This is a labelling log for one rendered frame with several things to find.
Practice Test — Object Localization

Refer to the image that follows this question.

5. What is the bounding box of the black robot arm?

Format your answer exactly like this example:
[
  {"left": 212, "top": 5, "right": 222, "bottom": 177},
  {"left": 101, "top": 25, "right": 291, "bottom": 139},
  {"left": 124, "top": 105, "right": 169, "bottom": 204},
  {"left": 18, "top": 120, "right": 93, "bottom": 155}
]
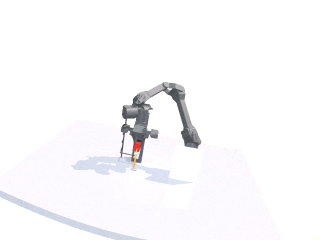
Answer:
[{"left": 121, "top": 81, "right": 202, "bottom": 149}]

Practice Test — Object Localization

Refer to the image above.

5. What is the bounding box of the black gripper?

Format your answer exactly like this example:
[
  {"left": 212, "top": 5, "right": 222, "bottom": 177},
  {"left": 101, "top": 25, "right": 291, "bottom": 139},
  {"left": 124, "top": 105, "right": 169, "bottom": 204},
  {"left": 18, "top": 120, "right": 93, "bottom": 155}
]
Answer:
[{"left": 121, "top": 118, "right": 159, "bottom": 147}]

